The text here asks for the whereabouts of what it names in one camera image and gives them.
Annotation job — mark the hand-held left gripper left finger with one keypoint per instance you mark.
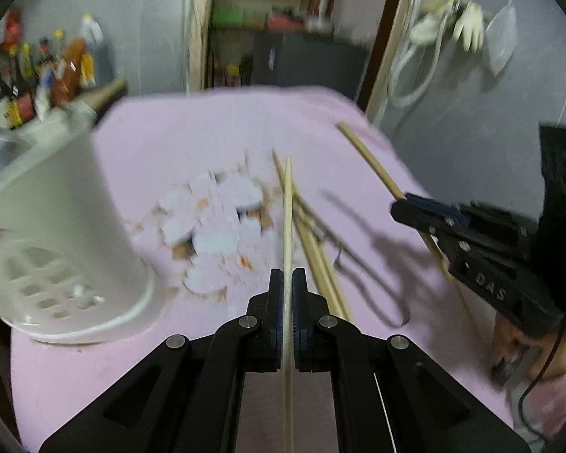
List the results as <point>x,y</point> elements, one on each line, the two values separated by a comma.
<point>276,321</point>

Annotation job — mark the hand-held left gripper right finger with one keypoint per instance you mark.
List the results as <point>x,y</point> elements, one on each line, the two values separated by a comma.
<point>299,321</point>

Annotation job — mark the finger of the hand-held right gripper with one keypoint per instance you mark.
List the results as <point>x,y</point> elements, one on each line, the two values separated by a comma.
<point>448,210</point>
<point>420,219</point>

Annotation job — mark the wooden chopstick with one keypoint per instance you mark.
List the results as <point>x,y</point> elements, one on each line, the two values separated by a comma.
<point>311,245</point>
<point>368,158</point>
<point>287,226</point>
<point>332,288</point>

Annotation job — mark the white plastic utensil holder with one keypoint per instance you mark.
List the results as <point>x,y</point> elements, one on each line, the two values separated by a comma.
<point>52,198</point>

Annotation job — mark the person's right forearm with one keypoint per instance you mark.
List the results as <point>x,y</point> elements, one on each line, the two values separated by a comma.
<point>561,401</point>

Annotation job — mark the person's right hand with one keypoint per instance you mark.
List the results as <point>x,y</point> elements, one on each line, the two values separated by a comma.
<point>514,339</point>

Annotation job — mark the cream rubber glove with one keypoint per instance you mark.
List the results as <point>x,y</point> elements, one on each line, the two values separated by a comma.
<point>429,23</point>
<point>469,28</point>

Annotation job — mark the grey cabinet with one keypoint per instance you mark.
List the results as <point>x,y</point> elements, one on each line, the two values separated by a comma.
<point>311,66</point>

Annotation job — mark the pink floral blanket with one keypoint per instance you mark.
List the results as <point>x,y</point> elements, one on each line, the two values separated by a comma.
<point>179,127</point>

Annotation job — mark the pink cloth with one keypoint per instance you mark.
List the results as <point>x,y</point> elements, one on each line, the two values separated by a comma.
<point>285,21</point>

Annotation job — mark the green box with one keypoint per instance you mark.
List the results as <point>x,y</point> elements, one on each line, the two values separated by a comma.
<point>227,15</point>

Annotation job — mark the row of condiment bottles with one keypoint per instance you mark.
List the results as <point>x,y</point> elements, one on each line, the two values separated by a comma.
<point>52,75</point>

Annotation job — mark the wooden door frame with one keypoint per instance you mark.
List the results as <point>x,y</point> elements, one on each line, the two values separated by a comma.
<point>200,33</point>

